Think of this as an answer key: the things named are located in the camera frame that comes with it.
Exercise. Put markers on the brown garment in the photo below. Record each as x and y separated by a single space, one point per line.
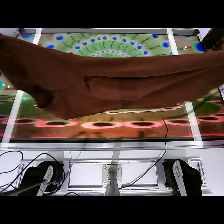
116 83

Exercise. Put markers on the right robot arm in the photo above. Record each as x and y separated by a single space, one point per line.
188 178

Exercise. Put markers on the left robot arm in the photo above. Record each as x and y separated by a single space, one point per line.
35 176

